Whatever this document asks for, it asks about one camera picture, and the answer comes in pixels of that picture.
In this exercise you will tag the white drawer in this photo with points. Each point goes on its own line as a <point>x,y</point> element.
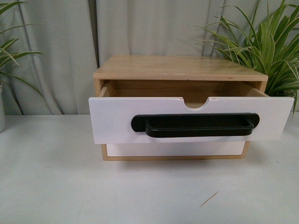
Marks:
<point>120,100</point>
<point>176,149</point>

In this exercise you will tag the black drawer handle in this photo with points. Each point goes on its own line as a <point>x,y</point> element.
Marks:
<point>195,125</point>

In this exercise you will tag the thin wooden stick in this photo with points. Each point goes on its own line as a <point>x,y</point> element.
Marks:
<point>208,199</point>

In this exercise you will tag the green spider plant right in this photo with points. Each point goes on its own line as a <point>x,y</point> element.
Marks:
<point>270,47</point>

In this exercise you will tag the green spider plant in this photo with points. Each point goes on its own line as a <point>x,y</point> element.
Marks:
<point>270,47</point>
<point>7,57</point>

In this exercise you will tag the wooden drawer cabinet frame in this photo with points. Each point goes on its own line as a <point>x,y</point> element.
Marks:
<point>174,68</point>

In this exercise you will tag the green spider plant left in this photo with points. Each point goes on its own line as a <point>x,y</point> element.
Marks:
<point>7,57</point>

